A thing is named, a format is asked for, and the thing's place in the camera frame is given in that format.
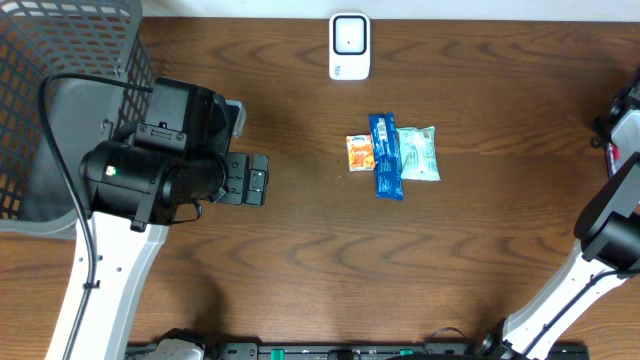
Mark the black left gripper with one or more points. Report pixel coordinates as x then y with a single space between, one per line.
247 179

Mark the orange tissue pack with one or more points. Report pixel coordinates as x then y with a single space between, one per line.
360 153

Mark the blue Oreo cookie pack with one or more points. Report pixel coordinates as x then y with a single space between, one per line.
387 157

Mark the mint green tissue pack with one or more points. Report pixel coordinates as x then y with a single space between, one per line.
418 155

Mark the purple pink tissue pack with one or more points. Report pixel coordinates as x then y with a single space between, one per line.
613 159

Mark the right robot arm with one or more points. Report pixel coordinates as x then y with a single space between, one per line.
604 256

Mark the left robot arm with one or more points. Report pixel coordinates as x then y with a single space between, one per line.
126 196

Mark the grey plastic mesh basket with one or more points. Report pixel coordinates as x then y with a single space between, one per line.
94 51

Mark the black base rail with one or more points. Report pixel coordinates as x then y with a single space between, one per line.
185 345

